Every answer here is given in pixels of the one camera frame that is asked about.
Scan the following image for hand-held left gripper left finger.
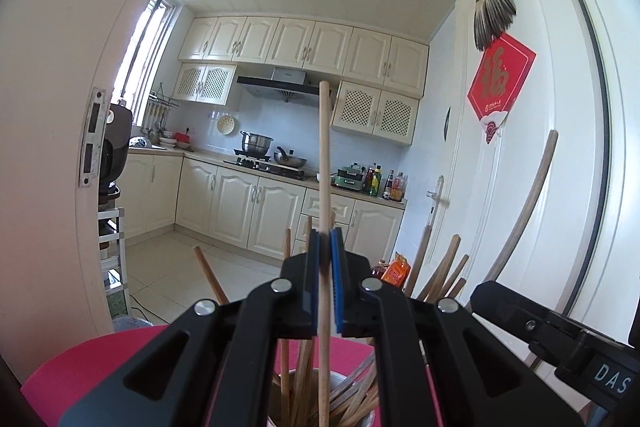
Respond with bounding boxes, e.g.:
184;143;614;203
57;229;321;427

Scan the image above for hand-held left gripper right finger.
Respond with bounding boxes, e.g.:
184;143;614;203
329;228;584;427

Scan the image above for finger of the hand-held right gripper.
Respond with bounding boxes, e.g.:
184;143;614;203
470;281;551;344

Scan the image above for bundle of chopsticks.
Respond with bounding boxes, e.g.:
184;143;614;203
193;213;471;427

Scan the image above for white paper cup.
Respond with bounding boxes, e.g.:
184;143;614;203
267;369;379;427

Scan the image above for straight wooden chopstick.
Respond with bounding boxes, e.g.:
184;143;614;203
318;81;332;427

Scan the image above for long wooden chopstick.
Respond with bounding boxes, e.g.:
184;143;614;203
484;129;559;284

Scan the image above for orange snack bag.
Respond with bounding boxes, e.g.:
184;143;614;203
380;252;412;291

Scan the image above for green countertop appliance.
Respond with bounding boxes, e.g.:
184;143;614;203
333;163;368;190

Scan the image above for cream lower kitchen cabinets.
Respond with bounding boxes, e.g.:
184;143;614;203
120;149;409;266

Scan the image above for cluster of condiment bottles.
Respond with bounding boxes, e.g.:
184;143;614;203
363;163;407;202

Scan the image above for dark wok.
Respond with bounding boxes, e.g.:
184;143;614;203
274;146;309;169

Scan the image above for black gas stove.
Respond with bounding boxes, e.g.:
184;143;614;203
223;157;307;180

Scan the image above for white panel door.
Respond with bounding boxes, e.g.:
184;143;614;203
400;0;617;360

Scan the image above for steel cooking pot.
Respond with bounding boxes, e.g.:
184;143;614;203
240;131;275;156

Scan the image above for wide lattice door cabinet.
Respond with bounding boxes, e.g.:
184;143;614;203
330;80;420;147

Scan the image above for pale blue bucket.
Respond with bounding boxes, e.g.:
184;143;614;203
110;315;156;334

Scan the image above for black range hood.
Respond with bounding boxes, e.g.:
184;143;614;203
236;67;331;103

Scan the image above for white shelf rack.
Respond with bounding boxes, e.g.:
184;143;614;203
97;206;132;309

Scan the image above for steel sink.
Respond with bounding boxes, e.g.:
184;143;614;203
128;136;169;152

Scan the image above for small lattice door cabinet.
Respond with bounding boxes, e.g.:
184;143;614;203
172;62;237;106

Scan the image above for hanging utensil rack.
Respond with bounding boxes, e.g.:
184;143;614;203
148;82;180;140

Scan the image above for red diamond paper poster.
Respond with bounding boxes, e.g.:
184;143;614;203
466;32;537;144

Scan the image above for black standing appliance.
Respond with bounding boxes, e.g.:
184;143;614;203
97;99;134;194

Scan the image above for metal door latch plates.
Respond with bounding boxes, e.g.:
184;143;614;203
78;87;107;188

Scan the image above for kitchen window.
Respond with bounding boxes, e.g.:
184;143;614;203
112;0;177;130

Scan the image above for feather fan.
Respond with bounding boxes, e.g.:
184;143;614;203
473;0;517;53

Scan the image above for silver door handle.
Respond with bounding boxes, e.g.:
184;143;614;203
426;175;445;233

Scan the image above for cream upper wall cabinets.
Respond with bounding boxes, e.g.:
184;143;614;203
177;16;430;98

